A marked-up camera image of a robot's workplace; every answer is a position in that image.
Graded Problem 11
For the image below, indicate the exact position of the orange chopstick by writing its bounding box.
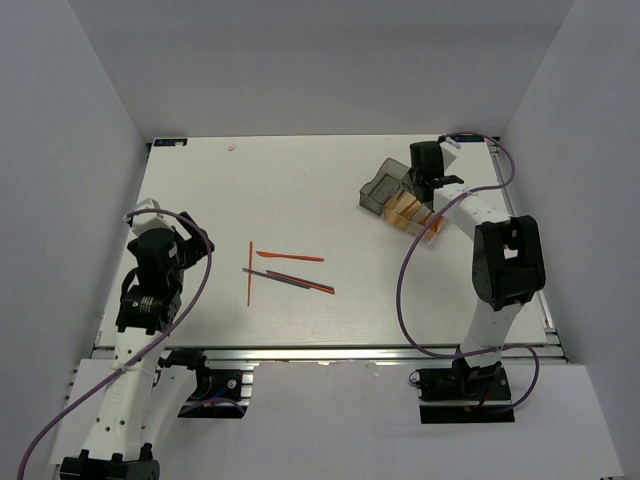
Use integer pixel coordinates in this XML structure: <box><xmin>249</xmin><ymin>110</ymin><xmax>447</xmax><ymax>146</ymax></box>
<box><xmin>267</xmin><ymin>270</ymin><xmax>335</xmax><ymax>296</ymax></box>
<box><xmin>246</xmin><ymin>240</ymin><xmax>254</xmax><ymax>307</ymax></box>

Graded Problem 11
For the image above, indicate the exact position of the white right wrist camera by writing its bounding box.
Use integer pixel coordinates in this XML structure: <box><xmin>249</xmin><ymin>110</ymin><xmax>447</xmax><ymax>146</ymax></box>
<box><xmin>437</xmin><ymin>136</ymin><xmax>461</xmax><ymax>170</ymax></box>

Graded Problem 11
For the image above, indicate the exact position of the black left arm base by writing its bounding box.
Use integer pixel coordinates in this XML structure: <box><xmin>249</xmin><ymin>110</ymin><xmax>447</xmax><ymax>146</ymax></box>
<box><xmin>158</xmin><ymin>349</ymin><xmax>247</xmax><ymax>419</ymax></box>

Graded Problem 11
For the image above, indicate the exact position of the amber plastic container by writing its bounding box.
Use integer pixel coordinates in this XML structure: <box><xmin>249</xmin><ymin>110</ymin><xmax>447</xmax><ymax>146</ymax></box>
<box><xmin>382</xmin><ymin>187</ymin><xmax>432</xmax><ymax>234</ymax></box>

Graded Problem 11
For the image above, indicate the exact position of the blue plastic knife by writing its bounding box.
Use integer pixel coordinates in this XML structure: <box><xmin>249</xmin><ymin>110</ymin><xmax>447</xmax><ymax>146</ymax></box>
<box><xmin>405</xmin><ymin>199</ymin><xmax>431</xmax><ymax>223</ymax></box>

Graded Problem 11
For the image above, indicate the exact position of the clear plastic container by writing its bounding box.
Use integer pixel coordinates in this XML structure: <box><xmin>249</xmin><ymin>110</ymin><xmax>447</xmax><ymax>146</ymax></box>
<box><xmin>408</xmin><ymin>209</ymin><xmax>447</xmax><ymax>243</ymax></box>

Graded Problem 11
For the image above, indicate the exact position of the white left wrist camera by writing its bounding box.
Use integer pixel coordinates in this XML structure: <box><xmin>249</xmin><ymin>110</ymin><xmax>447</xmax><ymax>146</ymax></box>
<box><xmin>123</xmin><ymin>198</ymin><xmax>171</xmax><ymax>237</ymax></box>

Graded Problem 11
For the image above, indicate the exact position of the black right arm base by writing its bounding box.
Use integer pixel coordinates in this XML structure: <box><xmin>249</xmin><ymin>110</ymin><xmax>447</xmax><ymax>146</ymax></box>
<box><xmin>408</xmin><ymin>366</ymin><xmax>515</xmax><ymax>425</ymax></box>

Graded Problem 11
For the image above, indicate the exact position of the blue chopstick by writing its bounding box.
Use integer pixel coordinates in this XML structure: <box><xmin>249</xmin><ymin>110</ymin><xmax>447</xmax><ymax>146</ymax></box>
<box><xmin>266</xmin><ymin>269</ymin><xmax>335</xmax><ymax>292</ymax></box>
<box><xmin>252</xmin><ymin>270</ymin><xmax>311</xmax><ymax>290</ymax></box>

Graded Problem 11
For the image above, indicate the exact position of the smoky grey plastic container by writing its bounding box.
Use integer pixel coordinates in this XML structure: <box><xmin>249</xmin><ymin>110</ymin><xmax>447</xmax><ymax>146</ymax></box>
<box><xmin>359</xmin><ymin>158</ymin><xmax>410</xmax><ymax>217</ymax></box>

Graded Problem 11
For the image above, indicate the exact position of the blue corner label sticker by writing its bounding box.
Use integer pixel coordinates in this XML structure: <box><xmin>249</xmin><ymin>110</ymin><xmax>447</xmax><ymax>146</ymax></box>
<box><xmin>152</xmin><ymin>138</ymin><xmax>188</xmax><ymax>148</ymax></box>
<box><xmin>460</xmin><ymin>134</ymin><xmax>485</xmax><ymax>143</ymax></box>

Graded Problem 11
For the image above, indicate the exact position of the orange plastic knife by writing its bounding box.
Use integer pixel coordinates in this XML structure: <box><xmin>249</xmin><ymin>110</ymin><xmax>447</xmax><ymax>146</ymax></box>
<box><xmin>255</xmin><ymin>250</ymin><xmax>325</xmax><ymax>262</ymax></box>

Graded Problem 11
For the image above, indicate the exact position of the yellow plastic knife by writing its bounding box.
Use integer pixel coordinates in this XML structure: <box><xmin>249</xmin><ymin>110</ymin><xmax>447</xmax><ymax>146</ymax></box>
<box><xmin>385</xmin><ymin>195</ymin><xmax>415</xmax><ymax>221</ymax></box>

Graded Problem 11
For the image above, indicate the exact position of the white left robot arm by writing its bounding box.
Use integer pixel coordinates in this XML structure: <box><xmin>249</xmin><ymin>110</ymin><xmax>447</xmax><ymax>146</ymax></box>
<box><xmin>59</xmin><ymin>206</ymin><xmax>215</xmax><ymax>479</ymax></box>

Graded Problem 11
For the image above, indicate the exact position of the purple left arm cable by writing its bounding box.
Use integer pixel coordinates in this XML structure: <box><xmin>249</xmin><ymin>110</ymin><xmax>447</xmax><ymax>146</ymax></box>
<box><xmin>17</xmin><ymin>209</ymin><xmax>215</xmax><ymax>480</ymax></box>

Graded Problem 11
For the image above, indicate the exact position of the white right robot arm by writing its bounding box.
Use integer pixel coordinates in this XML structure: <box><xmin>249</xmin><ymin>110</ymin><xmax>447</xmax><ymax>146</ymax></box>
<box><xmin>403</xmin><ymin>138</ymin><xmax>546</xmax><ymax>399</ymax></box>

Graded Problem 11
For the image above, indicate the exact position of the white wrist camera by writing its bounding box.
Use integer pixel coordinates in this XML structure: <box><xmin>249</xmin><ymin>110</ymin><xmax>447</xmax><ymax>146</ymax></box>
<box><xmin>437</xmin><ymin>136</ymin><xmax>461</xmax><ymax>170</ymax></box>
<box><xmin>123</xmin><ymin>198</ymin><xmax>171</xmax><ymax>237</ymax></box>

